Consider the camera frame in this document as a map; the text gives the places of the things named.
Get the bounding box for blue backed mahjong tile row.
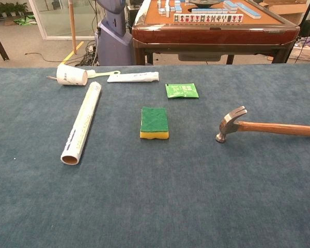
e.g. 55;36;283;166
223;0;239;12
192;8;228;14
236;2;262;20
157;0;183;18

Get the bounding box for white framed glass partition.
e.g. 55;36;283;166
28;0;100;41

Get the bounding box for long white cardboard tube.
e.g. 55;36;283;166
60;81;102;165

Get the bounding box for green and yellow sponge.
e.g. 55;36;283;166
139;106;169;140

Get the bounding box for wooden pole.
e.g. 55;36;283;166
68;0;78;55

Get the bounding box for thin black floor cable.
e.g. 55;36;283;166
24;52;77;64

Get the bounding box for green potted plants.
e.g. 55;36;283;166
0;2;29;18

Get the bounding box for green bag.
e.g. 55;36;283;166
14;14;38;26

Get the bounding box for black floor cable bundle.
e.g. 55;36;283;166
74;40;100;67

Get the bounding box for green foil packet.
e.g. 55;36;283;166
165;83;199;99

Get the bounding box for white paper cup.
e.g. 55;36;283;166
56;64;89;86

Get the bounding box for white plastic basket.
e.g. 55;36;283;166
288;44;310;63

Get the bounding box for cardboard box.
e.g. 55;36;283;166
259;0;310;25

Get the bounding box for brown mahjong table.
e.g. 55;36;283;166
131;0;300;65

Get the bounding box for light green toothbrush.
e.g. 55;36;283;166
86;70;121;79

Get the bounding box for wooden handled claw hammer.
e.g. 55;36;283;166
215;105;310;144

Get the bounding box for white toothpaste tube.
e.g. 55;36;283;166
106;71;160;83

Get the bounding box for blue table cloth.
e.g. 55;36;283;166
0;63;310;248

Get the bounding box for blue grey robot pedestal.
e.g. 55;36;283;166
95;0;136;67

